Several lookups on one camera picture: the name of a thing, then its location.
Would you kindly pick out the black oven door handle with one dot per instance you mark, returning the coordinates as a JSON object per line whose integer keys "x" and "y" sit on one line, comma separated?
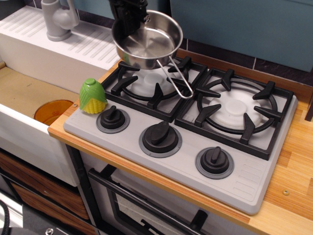
{"x": 146, "y": 205}

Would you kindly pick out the grey toy stove top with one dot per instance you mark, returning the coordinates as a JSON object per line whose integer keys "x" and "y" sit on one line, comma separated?
{"x": 244, "y": 189}

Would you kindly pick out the orange sink drain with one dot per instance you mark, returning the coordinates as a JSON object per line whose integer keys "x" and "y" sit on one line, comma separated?
{"x": 49, "y": 112}

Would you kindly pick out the black burner grate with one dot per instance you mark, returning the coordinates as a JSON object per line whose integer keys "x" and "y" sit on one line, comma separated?
{"x": 257, "y": 141}
{"x": 160, "y": 92}

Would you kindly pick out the toy oven door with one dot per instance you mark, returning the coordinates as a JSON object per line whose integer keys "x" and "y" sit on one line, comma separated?
{"x": 183, "y": 210}

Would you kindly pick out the black right burner grate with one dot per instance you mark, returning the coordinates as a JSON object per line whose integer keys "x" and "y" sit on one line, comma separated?
{"x": 257, "y": 141}

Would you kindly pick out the black middle stove knob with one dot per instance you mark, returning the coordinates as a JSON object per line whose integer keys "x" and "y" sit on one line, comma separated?
{"x": 160, "y": 140}

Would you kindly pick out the black left stove knob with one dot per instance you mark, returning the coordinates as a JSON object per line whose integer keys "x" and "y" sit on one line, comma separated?
{"x": 113, "y": 120}

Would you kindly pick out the black right stove knob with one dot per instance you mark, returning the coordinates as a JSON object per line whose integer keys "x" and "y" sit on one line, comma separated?
{"x": 214, "y": 163}

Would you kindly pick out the stainless steel pan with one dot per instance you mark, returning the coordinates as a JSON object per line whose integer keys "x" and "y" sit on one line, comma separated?
{"x": 153, "y": 45}

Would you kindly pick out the white left burner disc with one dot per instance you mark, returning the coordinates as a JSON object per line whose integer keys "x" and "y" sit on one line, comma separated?
{"x": 146, "y": 83}

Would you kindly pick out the wooden drawer front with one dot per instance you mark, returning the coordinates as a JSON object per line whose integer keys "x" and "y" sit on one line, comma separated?
{"x": 47, "y": 194}

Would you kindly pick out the grey toy faucet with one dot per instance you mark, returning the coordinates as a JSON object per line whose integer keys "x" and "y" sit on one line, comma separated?
{"x": 59, "y": 22}

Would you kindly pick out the black left burner grate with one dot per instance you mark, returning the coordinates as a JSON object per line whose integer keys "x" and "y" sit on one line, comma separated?
{"x": 160, "y": 92}

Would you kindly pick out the toy corncob with green husk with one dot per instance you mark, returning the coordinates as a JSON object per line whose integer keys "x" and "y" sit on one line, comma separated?
{"x": 92, "y": 97}

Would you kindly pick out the black stove knob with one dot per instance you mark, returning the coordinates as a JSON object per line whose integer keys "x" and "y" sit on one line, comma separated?
{"x": 113, "y": 120}
{"x": 160, "y": 140}
{"x": 214, "y": 163}

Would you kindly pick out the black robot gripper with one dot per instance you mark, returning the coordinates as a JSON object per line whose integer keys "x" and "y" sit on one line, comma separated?
{"x": 130, "y": 14}

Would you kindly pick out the white toy sink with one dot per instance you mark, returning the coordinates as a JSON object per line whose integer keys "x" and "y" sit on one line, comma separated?
{"x": 35, "y": 70}

